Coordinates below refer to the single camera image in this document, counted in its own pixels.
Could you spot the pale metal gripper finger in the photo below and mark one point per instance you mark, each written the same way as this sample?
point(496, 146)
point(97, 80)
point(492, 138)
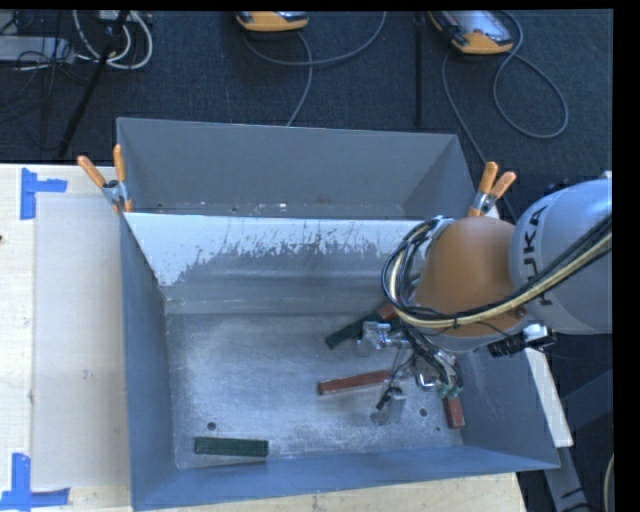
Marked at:
point(392, 411)
point(376, 334)

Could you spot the red-brown flat block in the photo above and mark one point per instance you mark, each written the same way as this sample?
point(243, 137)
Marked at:
point(352, 382)
point(454, 412)
point(387, 312)

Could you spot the dark green flat block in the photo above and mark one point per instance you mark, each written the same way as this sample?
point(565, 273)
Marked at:
point(345, 336)
point(231, 447)

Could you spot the grey metal bin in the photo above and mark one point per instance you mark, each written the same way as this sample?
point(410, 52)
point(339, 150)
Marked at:
point(260, 380)

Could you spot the pale flat board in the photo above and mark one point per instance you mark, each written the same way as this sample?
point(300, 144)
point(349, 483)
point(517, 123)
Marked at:
point(80, 325)

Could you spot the black cylinder on white bracket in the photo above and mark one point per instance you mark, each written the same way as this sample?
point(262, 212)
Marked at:
point(515, 342)

